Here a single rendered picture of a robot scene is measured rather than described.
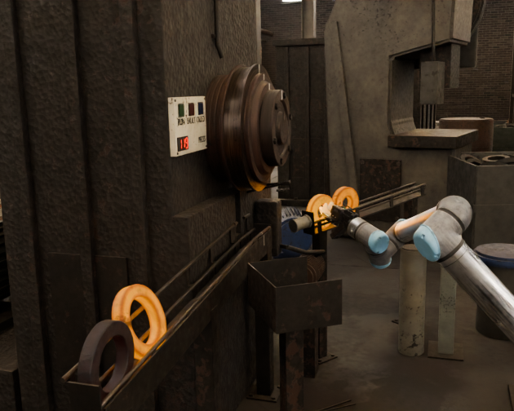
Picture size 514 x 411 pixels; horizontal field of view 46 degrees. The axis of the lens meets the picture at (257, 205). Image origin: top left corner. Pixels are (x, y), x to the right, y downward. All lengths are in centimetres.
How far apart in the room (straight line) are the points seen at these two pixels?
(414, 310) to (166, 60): 169
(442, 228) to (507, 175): 216
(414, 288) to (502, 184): 149
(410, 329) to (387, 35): 259
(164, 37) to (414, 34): 314
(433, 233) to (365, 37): 304
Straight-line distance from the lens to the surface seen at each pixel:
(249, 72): 215
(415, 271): 288
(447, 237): 209
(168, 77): 190
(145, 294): 160
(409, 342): 300
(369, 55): 491
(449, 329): 302
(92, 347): 133
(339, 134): 501
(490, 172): 417
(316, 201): 270
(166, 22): 191
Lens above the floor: 126
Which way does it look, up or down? 11 degrees down
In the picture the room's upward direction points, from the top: 1 degrees counter-clockwise
